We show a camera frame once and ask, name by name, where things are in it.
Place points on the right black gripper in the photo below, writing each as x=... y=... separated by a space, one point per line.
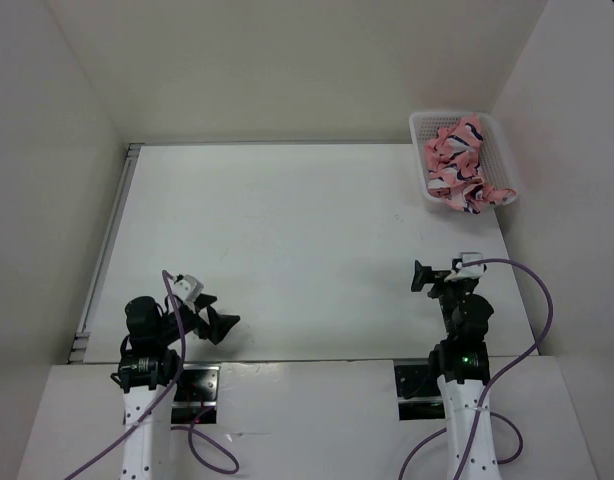
x=425 y=274

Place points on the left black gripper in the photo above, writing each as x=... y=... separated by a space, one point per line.
x=219 y=324

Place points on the pink shark print shorts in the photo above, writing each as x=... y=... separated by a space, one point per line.
x=454 y=167

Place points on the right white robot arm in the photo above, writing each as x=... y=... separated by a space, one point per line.
x=460 y=365

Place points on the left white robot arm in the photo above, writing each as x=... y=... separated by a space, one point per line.
x=150 y=370

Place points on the white plastic mesh basket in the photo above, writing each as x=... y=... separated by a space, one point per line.
x=496 y=158

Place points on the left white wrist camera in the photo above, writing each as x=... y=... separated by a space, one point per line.
x=187 y=288

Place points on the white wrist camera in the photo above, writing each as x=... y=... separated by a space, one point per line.
x=187 y=288
x=466 y=266

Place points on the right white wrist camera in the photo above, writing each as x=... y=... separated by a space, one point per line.
x=466 y=266

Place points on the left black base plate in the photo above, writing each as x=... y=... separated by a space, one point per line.
x=196 y=395

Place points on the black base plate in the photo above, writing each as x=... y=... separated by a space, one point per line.
x=196 y=395
x=418 y=396

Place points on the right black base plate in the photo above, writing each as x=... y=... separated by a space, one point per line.
x=418 y=396

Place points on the aluminium rail table edge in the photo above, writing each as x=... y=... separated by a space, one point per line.
x=80 y=340

